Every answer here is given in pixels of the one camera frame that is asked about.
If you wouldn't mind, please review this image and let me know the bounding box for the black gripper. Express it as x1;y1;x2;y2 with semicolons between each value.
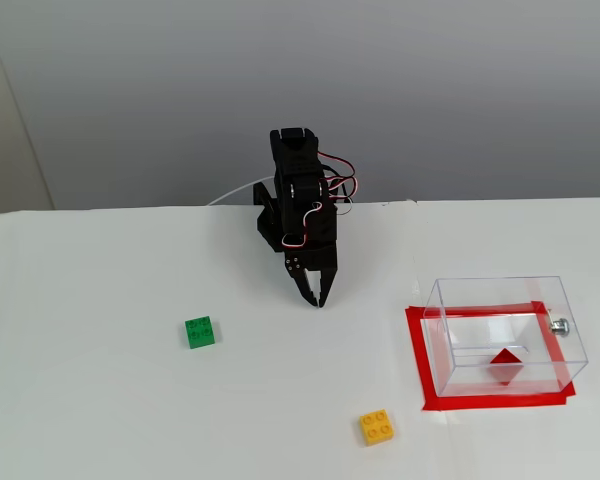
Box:
283;242;339;308

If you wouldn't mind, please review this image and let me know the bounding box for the red lego brick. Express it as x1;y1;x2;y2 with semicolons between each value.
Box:
488;348;526;388

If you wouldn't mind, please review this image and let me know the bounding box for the green lego brick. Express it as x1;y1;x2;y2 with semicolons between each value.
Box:
184;315;218;351

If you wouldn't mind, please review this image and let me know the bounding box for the yellow lego brick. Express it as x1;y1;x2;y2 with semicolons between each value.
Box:
358;409;397;447

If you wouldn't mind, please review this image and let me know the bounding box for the silver metal box lock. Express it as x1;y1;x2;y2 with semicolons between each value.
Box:
546;309;573;337

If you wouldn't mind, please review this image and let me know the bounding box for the transparent plastic box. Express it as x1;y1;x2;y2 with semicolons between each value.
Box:
423;275;590;399

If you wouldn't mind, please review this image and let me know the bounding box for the black table clamp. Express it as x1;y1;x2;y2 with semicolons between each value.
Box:
252;181;282;252

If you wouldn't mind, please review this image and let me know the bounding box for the red white black servo cable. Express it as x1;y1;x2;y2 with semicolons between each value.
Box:
280;200;324;250
317;151;357;178
324;172;363;217

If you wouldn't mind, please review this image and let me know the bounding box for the red rectangular base frame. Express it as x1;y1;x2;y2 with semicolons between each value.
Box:
404;301;578;413

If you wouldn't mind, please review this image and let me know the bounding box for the white power cable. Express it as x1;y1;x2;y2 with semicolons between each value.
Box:
207;175;277;207

